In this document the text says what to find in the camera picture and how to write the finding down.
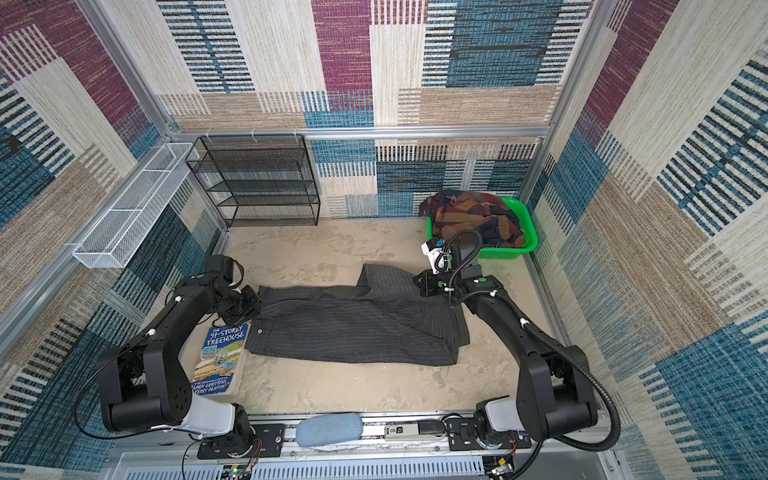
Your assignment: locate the grey pinstriped long sleeve shirt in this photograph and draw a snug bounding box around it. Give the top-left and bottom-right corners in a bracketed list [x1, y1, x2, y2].
[245, 264, 470, 367]

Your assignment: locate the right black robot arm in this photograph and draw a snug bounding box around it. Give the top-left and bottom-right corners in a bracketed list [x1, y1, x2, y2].
[414, 240, 606, 451]

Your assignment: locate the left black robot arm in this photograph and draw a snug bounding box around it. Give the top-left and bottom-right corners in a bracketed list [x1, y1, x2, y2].
[95, 255, 258, 438]

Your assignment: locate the blue treehouse book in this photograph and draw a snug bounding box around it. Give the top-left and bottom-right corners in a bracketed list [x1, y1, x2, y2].
[191, 324, 250, 398]

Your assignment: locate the plaid red shirt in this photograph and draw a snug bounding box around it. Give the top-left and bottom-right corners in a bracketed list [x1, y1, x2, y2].
[419, 190, 527, 248]

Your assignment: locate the green plastic basket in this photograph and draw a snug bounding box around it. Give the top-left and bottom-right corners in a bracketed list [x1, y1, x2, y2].
[418, 192, 538, 260]

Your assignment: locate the blue grey cloth pad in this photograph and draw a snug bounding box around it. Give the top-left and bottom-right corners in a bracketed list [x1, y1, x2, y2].
[295, 413, 364, 448]

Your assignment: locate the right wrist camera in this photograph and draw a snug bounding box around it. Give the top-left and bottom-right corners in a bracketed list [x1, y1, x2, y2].
[421, 238, 446, 274]

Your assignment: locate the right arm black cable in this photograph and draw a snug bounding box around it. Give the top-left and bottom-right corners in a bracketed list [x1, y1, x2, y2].
[440, 229, 621, 480]

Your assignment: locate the black wire mesh shelf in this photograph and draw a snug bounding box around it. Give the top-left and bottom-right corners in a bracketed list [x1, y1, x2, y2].
[185, 134, 321, 228]

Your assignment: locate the white wire mesh tray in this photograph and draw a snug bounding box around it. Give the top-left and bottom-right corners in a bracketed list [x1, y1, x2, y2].
[72, 143, 192, 269]

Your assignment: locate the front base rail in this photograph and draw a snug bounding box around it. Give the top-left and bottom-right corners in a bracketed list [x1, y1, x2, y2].
[100, 411, 625, 479]

